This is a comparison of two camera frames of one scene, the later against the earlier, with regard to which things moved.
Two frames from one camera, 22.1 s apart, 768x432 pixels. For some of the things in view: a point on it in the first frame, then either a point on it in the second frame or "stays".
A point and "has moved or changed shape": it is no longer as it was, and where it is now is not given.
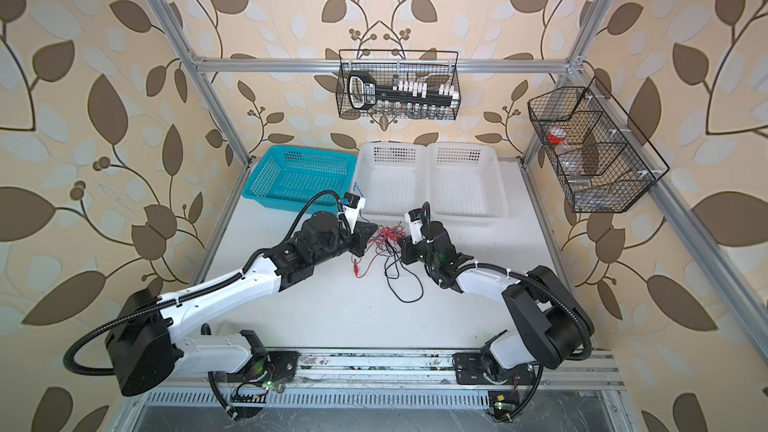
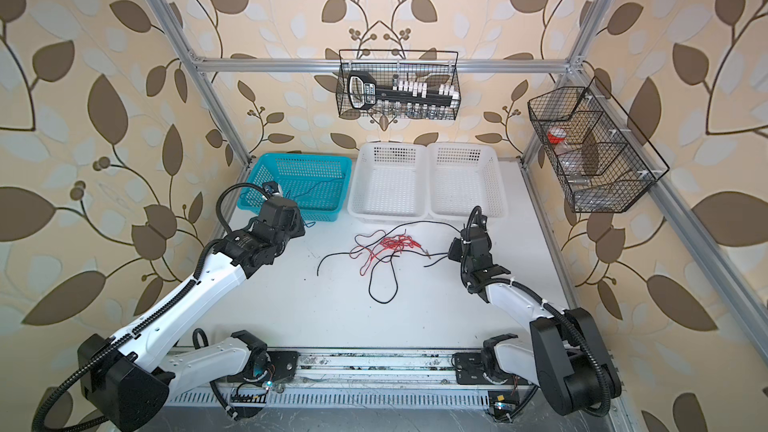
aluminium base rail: (386, 370) stays
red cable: (392, 234) has moved or changed shape
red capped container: (556, 135) stays
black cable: (393, 278) has moved or changed shape
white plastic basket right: (466, 182) stays
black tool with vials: (403, 95) stays
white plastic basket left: (392, 178) stays
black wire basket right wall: (603, 160) stays
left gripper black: (360, 234) → (296, 219)
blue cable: (358, 189) → (315, 185)
